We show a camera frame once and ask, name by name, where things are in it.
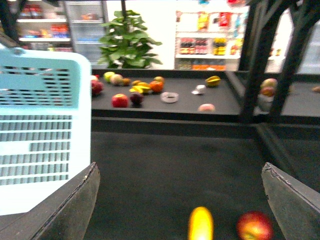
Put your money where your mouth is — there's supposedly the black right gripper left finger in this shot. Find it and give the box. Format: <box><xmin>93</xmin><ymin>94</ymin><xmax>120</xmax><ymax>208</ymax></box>
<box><xmin>0</xmin><ymin>162</ymin><xmax>101</xmax><ymax>240</ymax></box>

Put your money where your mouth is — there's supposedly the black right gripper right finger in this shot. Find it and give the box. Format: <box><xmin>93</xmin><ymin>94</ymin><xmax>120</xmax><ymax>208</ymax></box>
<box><xmin>261</xmin><ymin>162</ymin><xmax>320</xmax><ymax>240</ymax></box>

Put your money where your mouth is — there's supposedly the light blue plastic basket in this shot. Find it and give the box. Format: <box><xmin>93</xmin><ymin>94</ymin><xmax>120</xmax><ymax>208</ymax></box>
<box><xmin>0</xmin><ymin>47</ymin><xmax>92</xmax><ymax>216</ymax></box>

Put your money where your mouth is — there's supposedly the small yellow mango back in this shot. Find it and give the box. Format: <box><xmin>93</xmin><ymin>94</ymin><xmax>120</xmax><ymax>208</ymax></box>
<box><xmin>132</xmin><ymin>80</ymin><xmax>142</xmax><ymax>86</ymax></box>

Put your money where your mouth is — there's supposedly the red yellow apple near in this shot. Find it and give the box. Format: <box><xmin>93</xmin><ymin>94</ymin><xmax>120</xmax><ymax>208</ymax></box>
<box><xmin>236</xmin><ymin>211</ymin><xmax>274</xmax><ymax>240</ymax></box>

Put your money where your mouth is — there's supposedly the red apple right lower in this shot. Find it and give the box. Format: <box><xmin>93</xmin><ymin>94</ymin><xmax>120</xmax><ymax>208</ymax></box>
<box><xmin>260</xmin><ymin>86</ymin><xmax>275</xmax><ymax>97</ymax></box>

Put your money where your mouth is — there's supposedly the red green apple right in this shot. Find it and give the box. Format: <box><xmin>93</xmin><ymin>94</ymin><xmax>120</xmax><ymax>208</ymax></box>
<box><xmin>260</xmin><ymin>78</ymin><xmax>278</xmax><ymax>89</ymax></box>

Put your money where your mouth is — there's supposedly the red apple on shelf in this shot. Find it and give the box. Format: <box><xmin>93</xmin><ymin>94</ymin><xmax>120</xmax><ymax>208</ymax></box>
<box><xmin>111</xmin><ymin>93</ymin><xmax>129</xmax><ymax>108</ymax></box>

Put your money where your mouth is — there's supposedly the pink dragon fruit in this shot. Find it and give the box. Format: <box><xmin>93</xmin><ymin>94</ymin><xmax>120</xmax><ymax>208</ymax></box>
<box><xmin>91</xmin><ymin>80</ymin><xmax>104</xmax><ymax>96</ymax></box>

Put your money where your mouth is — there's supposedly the pale peach front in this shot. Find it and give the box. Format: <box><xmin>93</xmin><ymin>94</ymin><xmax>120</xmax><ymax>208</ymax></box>
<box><xmin>197</xmin><ymin>103</ymin><xmax>216</xmax><ymax>112</ymax></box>

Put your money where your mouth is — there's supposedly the dark purple plum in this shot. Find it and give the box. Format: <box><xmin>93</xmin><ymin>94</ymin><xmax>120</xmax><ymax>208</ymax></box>
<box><xmin>130</xmin><ymin>92</ymin><xmax>144</xmax><ymax>105</ymax></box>

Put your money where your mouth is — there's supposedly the pale pink round fruit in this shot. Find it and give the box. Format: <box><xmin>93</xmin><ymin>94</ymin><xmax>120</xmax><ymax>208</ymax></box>
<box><xmin>109</xmin><ymin>74</ymin><xmax>123</xmax><ymax>86</ymax></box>

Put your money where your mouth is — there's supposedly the brown kiwi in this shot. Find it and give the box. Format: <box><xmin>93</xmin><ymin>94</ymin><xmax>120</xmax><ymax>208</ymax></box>
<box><xmin>122</xmin><ymin>78</ymin><xmax>131</xmax><ymax>86</ymax></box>

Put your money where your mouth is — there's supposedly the yellow starfruit centre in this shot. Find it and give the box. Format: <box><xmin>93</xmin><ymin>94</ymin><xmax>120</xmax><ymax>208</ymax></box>
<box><xmin>129</xmin><ymin>82</ymin><xmax>152</xmax><ymax>94</ymax></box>

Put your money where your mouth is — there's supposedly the yellow green starfruit right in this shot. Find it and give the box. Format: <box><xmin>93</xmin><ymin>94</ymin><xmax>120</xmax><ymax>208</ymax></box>
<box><xmin>205</xmin><ymin>75</ymin><xmax>221</xmax><ymax>87</ymax></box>

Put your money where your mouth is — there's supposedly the white crumpled paper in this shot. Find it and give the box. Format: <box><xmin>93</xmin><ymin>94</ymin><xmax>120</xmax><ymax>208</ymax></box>
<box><xmin>191</xmin><ymin>84</ymin><xmax>207</xmax><ymax>95</ymax></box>

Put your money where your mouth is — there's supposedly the clear tape roll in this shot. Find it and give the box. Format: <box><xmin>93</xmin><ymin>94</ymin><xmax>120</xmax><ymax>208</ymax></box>
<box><xmin>160</xmin><ymin>92</ymin><xmax>179</xmax><ymax>104</ymax></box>

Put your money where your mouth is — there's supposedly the orange fruit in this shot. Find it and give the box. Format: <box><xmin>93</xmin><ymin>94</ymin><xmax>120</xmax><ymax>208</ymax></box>
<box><xmin>149</xmin><ymin>80</ymin><xmax>164</xmax><ymax>93</ymax></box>

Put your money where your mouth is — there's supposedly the peach behind orange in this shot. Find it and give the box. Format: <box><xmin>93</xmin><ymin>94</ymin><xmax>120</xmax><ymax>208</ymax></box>
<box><xmin>153</xmin><ymin>76</ymin><xmax>165</xmax><ymax>84</ymax></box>

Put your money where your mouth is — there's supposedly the green potted plant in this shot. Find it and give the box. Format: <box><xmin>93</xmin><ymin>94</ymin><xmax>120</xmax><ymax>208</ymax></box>
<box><xmin>97</xmin><ymin>10</ymin><xmax>162</xmax><ymax>69</ymax></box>

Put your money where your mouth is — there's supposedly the store shelf with bottles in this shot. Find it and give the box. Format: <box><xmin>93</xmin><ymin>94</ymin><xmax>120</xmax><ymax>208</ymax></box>
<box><xmin>174</xmin><ymin>0</ymin><xmax>250</xmax><ymax>71</ymax></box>

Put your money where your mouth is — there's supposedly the left store shelf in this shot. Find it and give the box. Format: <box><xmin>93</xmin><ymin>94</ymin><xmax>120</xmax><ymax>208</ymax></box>
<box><xmin>16</xmin><ymin>0</ymin><xmax>74</xmax><ymax>52</ymax></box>

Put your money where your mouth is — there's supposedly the glass door fridge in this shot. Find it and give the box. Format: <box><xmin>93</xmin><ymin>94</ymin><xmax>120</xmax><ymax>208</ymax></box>
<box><xmin>64</xmin><ymin>0</ymin><xmax>108</xmax><ymax>68</ymax></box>

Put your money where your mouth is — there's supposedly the black metal rack post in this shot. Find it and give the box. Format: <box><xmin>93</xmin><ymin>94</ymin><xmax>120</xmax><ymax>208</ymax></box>
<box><xmin>239</xmin><ymin>0</ymin><xmax>320</xmax><ymax>123</ymax></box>

